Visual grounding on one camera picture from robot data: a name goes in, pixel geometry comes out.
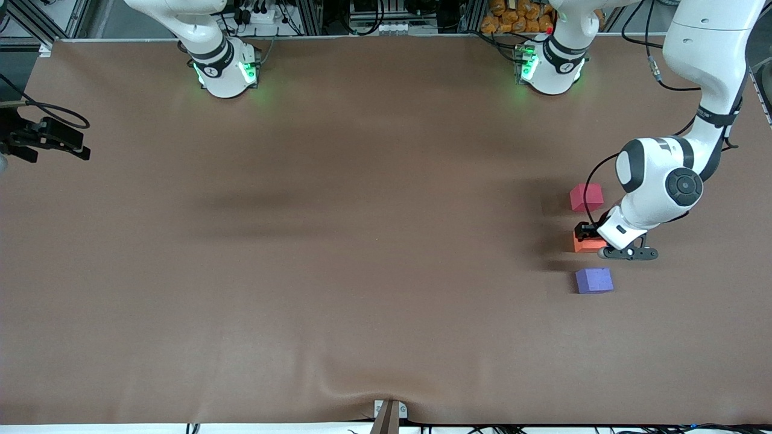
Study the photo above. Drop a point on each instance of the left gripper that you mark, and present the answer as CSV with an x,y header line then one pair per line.
x,y
586,230

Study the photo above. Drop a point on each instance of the orange foam block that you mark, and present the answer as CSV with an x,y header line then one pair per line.
x,y
588,245

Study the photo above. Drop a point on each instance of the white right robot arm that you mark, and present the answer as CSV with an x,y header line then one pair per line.
x,y
223,72

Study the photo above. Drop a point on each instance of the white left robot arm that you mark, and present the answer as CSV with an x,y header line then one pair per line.
x,y
657,175

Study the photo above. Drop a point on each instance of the red foam block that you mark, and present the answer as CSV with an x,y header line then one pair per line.
x,y
586,198

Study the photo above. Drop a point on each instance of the purple foam block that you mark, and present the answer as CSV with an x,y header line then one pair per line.
x,y
594,281

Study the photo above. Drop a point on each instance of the bag of orange items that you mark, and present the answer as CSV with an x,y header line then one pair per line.
x,y
515,18

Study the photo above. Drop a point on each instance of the brown table mat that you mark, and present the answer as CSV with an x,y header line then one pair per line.
x,y
386,337

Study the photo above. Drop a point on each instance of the white power strip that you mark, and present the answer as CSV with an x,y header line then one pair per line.
x,y
259,15

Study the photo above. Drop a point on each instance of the brown wooden bar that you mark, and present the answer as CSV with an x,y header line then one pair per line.
x,y
386,422

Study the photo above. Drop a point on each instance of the white terminal strip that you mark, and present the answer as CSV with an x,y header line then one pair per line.
x,y
395,27

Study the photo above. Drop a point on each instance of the metal clamp bracket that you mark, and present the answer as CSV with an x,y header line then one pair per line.
x,y
403,411

